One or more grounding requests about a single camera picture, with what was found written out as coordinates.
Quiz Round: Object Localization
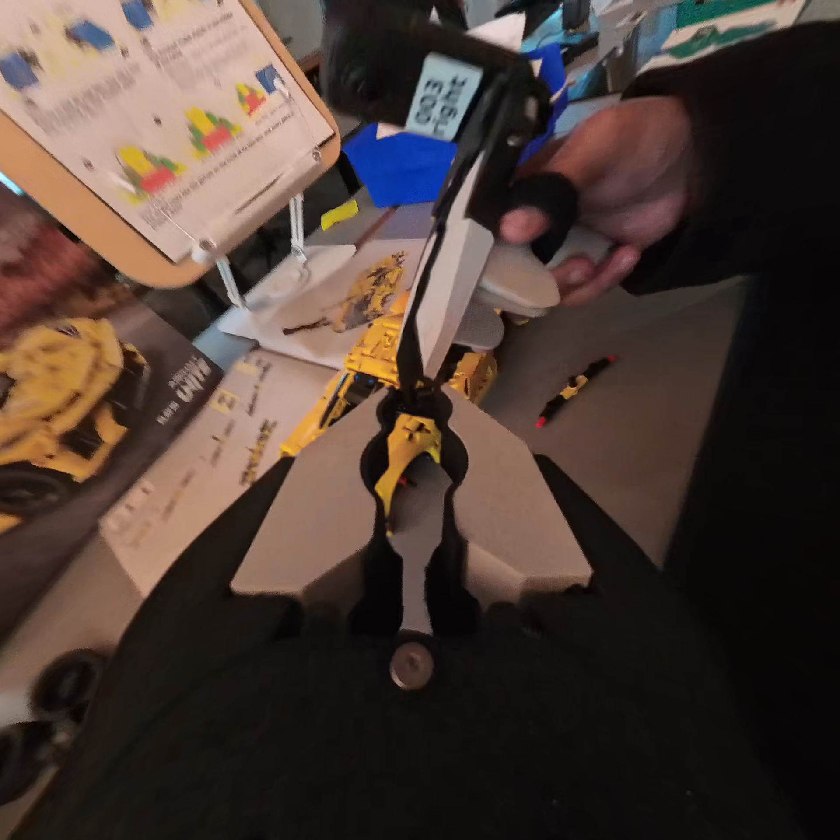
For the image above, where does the black toy tire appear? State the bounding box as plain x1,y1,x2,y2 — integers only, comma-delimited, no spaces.
29,648,109,723

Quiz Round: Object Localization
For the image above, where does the grey desk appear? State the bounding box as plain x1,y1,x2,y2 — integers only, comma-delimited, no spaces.
0,92,749,840

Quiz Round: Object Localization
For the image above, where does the toy car set box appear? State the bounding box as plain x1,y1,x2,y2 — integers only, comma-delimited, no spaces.
0,187,224,631

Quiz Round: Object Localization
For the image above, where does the yellow toy brick car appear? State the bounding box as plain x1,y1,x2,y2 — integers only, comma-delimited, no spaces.
281,289,500,532

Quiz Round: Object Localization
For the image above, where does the person's right hand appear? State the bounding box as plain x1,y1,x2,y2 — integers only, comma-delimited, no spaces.
497,97,698,309

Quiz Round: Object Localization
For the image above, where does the blue plastic bin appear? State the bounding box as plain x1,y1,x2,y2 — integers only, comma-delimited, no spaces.
341,42,568,207

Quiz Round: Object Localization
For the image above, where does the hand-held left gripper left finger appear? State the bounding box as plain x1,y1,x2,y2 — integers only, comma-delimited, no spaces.
230,387,403,634

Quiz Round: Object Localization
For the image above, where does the large printed paper sheet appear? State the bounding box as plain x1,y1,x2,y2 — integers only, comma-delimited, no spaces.
469,13,526,53

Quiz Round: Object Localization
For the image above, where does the building instruction booklet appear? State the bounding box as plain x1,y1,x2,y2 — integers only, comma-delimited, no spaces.
101,239,427,595

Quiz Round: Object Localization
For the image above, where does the instruction card on stand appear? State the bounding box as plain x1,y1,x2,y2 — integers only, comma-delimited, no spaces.
217,244,358,342

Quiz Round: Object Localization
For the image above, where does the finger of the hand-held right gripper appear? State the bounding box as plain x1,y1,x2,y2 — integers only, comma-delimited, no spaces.
395,146,484,389
419,189,496,384

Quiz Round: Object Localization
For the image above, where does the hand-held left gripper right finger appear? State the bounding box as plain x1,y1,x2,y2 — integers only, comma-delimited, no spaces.
425,386,595,634

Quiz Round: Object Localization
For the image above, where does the printed instruction card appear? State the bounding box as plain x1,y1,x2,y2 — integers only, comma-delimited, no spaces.
0,0,336,263

